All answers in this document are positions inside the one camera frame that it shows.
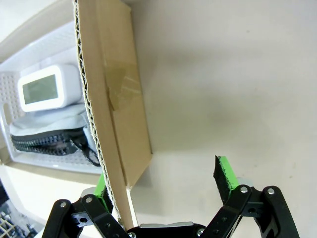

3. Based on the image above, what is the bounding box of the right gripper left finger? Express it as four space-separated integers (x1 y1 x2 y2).
41 172 129 238

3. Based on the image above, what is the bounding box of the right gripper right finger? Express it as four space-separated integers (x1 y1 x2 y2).
205 155 301 238

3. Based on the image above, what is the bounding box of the brown cardboard shipping box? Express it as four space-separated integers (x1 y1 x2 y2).
0 0 154 238

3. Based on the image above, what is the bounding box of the white perforated gift basket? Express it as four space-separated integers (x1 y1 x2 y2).
0 19 104 175

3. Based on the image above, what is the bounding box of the grey pouch black zipper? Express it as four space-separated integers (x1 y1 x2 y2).
9 103 101 167

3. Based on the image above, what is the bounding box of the white digital alarm clock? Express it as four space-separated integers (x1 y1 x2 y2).
17 63 84 114

